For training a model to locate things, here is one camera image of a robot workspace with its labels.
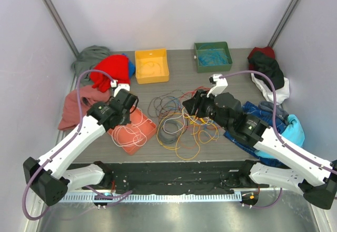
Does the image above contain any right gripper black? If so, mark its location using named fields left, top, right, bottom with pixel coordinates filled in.
left=183, top=88, right=231, bottom=132

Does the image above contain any white cable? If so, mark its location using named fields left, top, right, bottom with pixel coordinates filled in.
left=111, top=109, right=190, bottom=148

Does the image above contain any orange plastic bin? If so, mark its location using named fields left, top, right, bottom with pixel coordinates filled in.
left=107, top=108, right=157, bottom=155

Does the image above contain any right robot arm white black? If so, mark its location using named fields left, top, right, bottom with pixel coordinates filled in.
left=182, top=89, right=336, bottom=210

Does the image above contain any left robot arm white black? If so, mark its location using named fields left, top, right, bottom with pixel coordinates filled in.
left=23, top=89, right=138, bottom=206

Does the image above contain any blue cloth under red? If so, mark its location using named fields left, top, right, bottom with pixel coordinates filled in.
left=127, top=57, right=136, bottom=79

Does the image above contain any pink cloth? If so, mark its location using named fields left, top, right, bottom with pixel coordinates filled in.
left=58, top=85, right=110, bottom=130

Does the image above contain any yellow plastic bin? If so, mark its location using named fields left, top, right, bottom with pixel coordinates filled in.
left=135, top=48, right=170, bottom=85

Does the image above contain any green plastic bin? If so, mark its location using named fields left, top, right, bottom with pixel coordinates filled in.
left=194, top=42, right=233, bottom=73

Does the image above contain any blue striped cloth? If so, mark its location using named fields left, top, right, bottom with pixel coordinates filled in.
left=224, top=101, right=284, bottom=167

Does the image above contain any black cloth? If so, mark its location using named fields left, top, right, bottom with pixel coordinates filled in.
left=248, top=51, right=285, bottom=90

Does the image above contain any grey blue cloth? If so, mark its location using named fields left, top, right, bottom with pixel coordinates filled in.
left=258, top=101, right=289, bottom=124

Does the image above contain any white cloth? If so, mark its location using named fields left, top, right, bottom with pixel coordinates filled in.
left=251, top=74, right=290, bottom=105

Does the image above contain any dark red cloth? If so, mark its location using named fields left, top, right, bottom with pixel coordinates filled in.
left=247, top=46, right=275, bottom=59

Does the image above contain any light blue cloth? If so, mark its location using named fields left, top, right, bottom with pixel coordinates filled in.
left=254, top=111, right=305, bottom=159

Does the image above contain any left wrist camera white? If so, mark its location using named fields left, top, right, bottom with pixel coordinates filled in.
left=110, top=79, right=130, bottom=97

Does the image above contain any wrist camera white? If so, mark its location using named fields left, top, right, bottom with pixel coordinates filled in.
left=207, top=74, right=228, bottom=98
left=110, top=79, right=130, bottom=97

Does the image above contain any red cable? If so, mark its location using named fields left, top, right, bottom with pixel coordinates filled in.
left=179, top=85, right=211, bottom=148

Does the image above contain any brown cable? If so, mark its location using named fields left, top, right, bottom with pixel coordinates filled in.
left=148, top=89, right=185, bottom=119

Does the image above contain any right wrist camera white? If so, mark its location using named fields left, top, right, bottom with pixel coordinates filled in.
left=207, top=74, right=228, bottom=98

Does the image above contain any grey coiled cable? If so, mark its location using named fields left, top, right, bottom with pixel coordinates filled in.
left=157, top=118, right=185, bottom=145

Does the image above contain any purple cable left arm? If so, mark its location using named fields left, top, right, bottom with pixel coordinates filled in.
left=21, top=69, right=134, bottom=221

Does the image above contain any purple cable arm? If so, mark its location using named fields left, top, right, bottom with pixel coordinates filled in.
left=21, top=69, right=134, bottom=221
left=221, top=70, right=337, bottom=209

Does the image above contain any yellow cable in bin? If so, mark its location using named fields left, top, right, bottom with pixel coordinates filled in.
left=138, top=60, right=165, bottom=77

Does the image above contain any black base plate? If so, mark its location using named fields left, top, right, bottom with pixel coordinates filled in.
left=89, top=160, right=258, bottom=195

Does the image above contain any slotted cable duct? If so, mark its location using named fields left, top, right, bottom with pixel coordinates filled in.
left=60, top=191, right=242, bottom=204

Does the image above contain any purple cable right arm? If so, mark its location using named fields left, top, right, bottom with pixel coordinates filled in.
left=221, top=70, right=337, bottom=209

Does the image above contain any left aluminium corner post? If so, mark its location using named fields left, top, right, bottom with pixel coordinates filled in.
left=42, top=0, right=79, bottom=57

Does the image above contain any aluminium corner post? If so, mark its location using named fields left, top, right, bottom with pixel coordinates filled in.
left=268, top=0, right=301, bottom=48
left=42, top=0, right=79, bottom=57

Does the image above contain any right aluminium corner post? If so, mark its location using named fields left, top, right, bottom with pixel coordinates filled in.
left=268, top=0, right=301, bottom=48

